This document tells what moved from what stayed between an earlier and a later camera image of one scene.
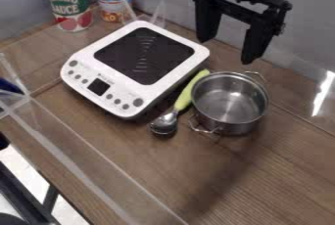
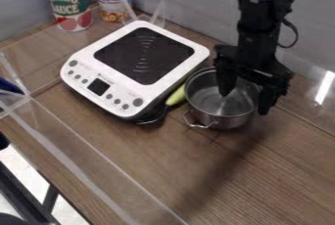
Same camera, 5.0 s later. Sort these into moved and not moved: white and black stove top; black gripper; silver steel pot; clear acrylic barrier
Moved: silver steel pot; black gripper
Not moved: white and black stove top; clear acrylic barrier
